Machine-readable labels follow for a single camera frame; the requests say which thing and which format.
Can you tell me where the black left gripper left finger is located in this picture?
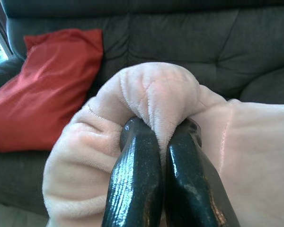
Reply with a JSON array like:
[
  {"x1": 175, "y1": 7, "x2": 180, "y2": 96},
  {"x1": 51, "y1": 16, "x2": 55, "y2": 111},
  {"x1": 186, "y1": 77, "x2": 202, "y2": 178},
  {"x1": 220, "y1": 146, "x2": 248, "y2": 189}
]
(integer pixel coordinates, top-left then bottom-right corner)
[{"x1": 104, "y1": 117, "x2": 163, "y2": 227}]

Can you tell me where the dark grey fabric sofa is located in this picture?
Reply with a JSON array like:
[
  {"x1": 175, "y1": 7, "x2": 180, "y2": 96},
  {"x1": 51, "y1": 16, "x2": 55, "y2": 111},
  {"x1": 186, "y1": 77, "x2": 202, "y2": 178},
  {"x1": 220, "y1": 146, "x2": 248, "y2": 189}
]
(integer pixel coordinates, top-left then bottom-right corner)
[{"x1": 0, "y1": 0, "x2": 284, "y2": 215}]

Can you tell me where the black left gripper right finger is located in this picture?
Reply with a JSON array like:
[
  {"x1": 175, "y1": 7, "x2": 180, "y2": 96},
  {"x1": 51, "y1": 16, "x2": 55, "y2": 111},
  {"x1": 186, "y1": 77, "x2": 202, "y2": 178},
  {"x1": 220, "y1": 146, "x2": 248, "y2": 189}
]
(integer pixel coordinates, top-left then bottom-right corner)
[{"x1": 165, "y1": 119, "x2": 241, "y2": 227}]

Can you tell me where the red pillow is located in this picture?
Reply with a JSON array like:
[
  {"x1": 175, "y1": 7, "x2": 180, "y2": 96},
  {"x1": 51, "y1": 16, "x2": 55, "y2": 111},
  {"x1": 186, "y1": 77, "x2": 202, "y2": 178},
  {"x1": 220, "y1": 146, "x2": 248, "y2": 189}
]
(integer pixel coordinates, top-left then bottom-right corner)
[{"x1": 0, "y1": 28, "x2": 104, "y2": 153}]

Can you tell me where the pink cat face pillow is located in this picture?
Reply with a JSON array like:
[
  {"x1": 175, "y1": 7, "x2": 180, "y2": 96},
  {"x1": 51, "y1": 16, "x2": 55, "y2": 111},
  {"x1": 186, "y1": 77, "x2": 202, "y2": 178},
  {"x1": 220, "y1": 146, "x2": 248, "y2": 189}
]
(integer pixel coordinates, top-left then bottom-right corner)
[{"x1": 43, "y1": 61, "x2": 284, "y2": 227}]

